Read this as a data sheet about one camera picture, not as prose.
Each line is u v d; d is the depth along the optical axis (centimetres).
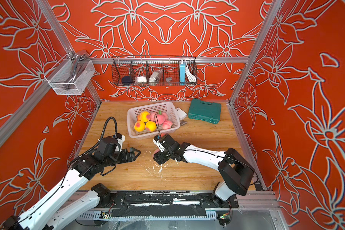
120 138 69
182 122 103
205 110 110
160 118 100
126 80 100
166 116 98
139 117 98
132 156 66
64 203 46
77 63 84
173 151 64
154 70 99
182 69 84
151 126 97
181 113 110
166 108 107
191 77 90
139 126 95
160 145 71
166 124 98
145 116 97
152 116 102
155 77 92
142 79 87
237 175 43
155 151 79
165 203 73
